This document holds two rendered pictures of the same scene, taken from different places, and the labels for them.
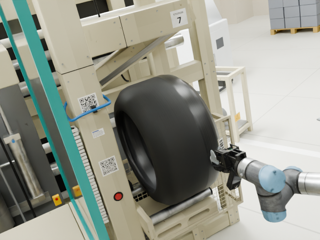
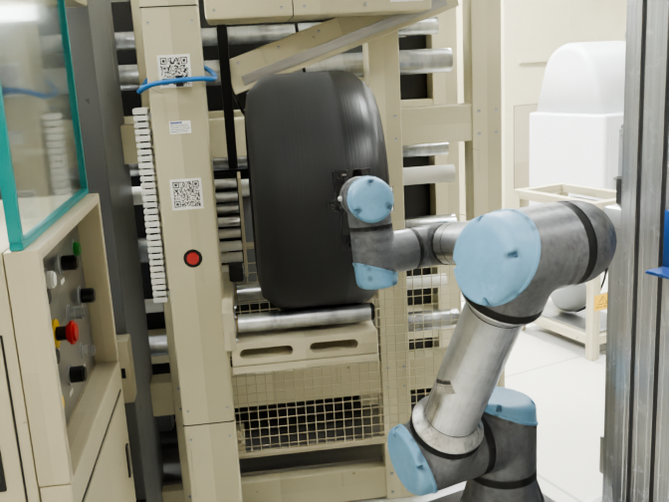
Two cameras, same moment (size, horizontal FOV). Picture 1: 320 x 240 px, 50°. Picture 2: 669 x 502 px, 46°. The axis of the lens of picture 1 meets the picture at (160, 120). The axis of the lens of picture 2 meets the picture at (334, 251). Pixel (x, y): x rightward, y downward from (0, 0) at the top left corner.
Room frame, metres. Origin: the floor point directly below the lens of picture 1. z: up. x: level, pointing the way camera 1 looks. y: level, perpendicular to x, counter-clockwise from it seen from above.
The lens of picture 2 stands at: (-0.43, -0.57, 1.50)
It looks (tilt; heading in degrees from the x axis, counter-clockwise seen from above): 13 degrees down; 15
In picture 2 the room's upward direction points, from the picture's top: 3 degrees counter-clockwise
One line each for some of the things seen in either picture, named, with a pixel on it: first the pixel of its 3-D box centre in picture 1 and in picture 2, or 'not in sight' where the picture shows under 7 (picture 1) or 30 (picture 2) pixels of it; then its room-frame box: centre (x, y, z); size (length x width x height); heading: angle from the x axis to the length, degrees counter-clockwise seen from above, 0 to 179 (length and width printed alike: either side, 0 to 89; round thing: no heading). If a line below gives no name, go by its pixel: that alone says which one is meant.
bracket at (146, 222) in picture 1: (135, 208); (230, 308); (1.42, 0.22, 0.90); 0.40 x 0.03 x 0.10; 22
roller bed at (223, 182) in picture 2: not in sight; (211, 225); (1.76, 0.40, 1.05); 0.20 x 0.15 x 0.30; 112
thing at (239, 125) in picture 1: (219, 102); (576, 266); (3.81, -0.74, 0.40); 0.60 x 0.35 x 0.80; 42
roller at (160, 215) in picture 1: (180, 205); (304, 317); (1.36, 0.00, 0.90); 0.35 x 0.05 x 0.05; 112
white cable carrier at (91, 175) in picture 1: (89, 176); (153, 206); (1.32, 0.35, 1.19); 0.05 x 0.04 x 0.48; 22
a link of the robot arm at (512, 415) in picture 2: not in sight; (499, 429); (0.84, -0.50, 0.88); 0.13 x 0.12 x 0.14; 133
